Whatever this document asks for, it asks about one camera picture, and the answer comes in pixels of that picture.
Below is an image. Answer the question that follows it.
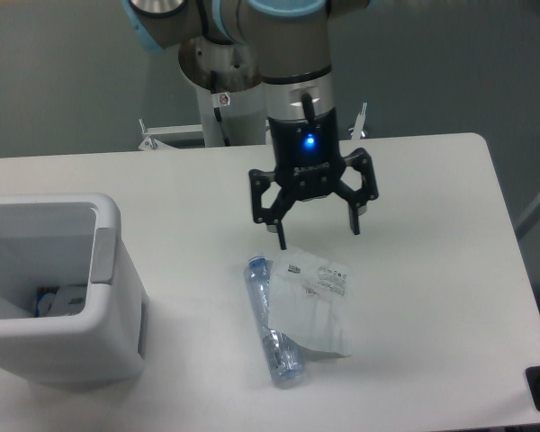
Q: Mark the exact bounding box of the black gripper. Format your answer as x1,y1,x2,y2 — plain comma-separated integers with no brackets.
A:
248,106,380,251

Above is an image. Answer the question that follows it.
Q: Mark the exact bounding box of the clear plastic packaging bag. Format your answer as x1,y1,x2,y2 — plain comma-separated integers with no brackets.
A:
268,247,354,357

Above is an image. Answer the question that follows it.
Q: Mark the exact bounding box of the clear plastic water bottle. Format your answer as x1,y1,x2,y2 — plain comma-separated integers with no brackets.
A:
243,255,308,389

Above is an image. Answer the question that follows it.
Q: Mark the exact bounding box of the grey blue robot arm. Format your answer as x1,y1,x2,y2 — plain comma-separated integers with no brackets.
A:
122,1,379,248

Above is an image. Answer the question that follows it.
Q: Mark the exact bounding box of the blue white trash in bin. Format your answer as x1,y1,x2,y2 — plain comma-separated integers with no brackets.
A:
34,285,87,318

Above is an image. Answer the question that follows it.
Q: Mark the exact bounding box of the white plastic trash can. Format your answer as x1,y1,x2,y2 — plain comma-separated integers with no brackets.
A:
0,193,149,384

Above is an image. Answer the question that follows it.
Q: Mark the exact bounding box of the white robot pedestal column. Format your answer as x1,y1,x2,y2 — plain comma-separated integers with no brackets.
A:
178,36,267,131

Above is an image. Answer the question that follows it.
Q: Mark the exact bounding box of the black cable on pedestal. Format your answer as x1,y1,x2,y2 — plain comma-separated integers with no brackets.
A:
209,69,232,148

